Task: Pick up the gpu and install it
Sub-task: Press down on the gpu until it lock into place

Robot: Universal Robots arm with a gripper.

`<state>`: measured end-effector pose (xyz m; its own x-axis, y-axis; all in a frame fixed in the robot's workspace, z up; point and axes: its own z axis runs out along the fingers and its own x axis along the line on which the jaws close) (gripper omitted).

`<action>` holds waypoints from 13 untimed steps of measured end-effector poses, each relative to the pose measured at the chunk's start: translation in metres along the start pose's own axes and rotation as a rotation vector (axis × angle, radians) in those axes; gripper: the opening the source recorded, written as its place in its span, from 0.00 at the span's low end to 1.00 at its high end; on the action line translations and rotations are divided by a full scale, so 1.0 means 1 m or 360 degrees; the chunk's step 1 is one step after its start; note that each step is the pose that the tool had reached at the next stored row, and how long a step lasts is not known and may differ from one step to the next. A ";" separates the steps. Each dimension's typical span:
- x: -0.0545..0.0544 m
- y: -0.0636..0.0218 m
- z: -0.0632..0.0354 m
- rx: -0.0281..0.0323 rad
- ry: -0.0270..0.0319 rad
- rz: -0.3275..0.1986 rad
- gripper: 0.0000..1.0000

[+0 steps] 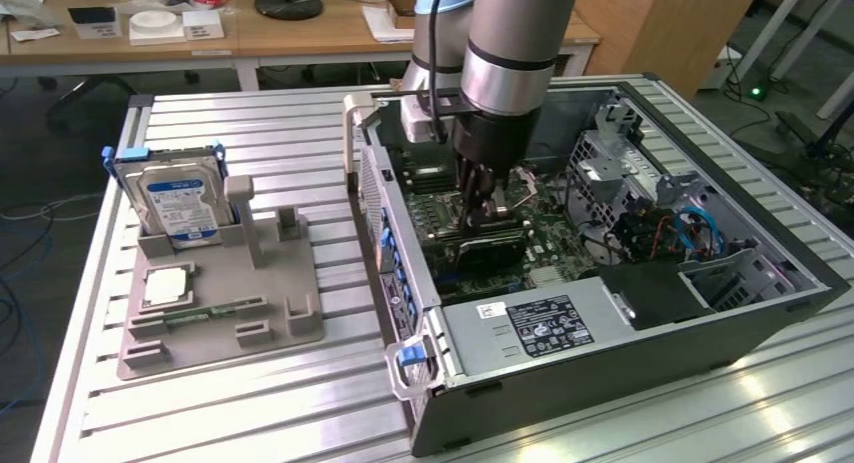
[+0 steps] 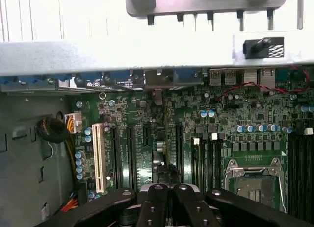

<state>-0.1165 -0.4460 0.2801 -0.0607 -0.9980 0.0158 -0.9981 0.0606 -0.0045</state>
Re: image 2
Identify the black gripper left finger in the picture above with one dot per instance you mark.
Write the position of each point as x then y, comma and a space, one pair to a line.
152, 207

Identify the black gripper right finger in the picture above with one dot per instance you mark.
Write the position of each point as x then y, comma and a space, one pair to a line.
189, 207

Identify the CPU socket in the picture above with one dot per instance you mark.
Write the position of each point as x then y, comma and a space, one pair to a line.
255, 185

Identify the white expansion slot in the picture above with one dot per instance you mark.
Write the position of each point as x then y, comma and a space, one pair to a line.
97, 158

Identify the green motherboard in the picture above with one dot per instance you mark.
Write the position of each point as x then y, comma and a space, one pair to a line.
208, 119

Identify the grey power supply unit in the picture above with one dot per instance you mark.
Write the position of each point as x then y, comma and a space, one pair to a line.
22, 163

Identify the open black PC case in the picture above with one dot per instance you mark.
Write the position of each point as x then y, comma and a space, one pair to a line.
73, 53

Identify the grey parts rack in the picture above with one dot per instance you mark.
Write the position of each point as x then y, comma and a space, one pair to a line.
201, 1

